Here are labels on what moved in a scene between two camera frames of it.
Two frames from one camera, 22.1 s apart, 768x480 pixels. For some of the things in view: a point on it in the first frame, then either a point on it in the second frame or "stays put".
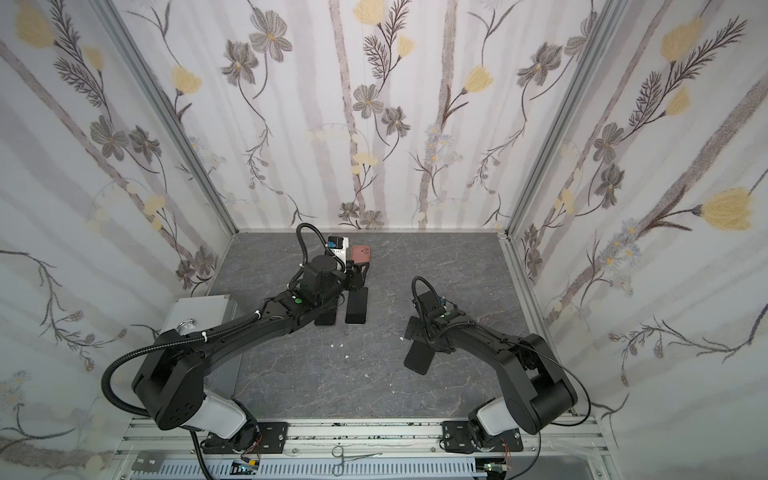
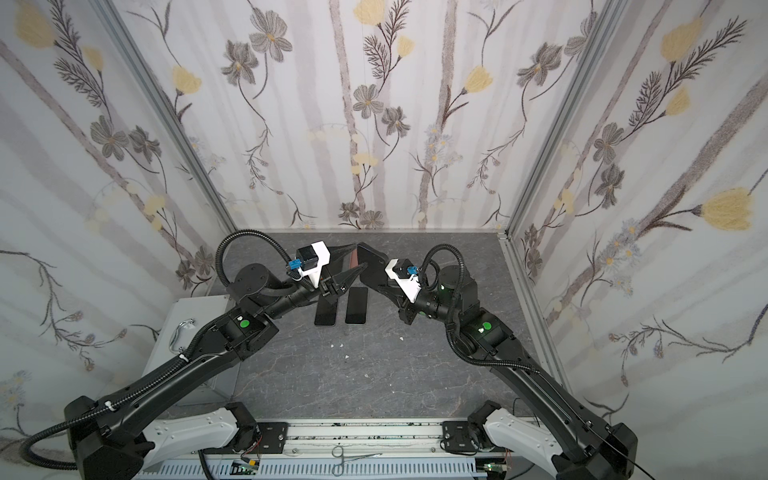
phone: (356, 307) stays put
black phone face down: (419, 358) to (375, 275)
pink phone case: (361, 253) stays put
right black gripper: (425, 327) to (391, 288)
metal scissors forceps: (338, 452) stays put
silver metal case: (201, 313) stays put
